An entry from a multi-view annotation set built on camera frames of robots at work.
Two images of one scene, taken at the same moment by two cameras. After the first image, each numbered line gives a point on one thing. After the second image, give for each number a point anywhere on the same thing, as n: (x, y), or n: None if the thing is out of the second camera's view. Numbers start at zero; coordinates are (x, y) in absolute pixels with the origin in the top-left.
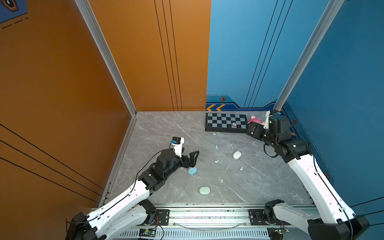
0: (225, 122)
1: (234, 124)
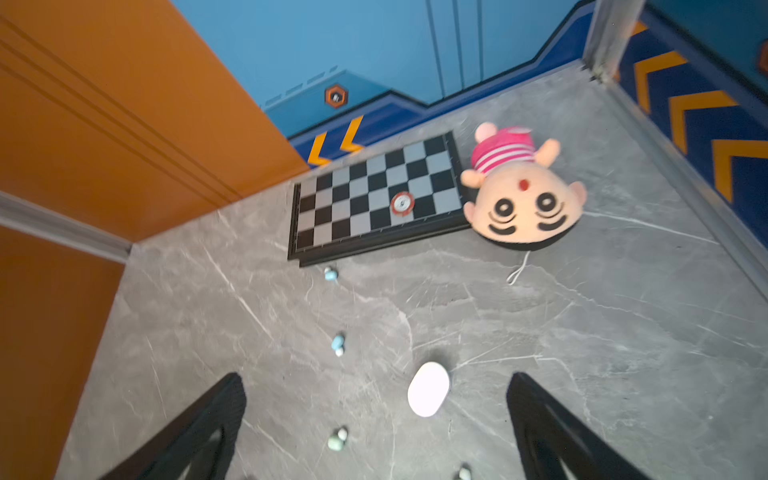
0: (345, 214)
1: (402, 203)
